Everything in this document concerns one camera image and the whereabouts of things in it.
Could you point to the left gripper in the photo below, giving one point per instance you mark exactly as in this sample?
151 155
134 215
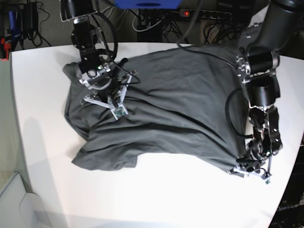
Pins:
251 166

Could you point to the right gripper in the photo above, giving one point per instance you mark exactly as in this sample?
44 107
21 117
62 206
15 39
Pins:
113 96

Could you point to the dark grey t-shirt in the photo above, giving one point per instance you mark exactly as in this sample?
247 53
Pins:
178 107

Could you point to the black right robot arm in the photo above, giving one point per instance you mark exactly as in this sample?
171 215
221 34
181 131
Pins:
97 70

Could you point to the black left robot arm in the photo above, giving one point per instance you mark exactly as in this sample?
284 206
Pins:
256 62

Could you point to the blue box overhead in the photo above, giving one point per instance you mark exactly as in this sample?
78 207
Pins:
147 4

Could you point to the black power strip red light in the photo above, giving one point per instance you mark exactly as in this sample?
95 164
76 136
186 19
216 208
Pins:
206 14

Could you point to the red and black clamp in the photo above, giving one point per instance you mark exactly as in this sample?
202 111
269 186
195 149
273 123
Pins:
5 47

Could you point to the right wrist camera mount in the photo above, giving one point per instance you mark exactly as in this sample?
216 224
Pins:
100 82

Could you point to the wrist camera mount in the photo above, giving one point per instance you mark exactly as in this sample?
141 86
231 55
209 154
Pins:
256 173
100 82

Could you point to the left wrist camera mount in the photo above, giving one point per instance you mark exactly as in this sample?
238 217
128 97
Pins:
256 173

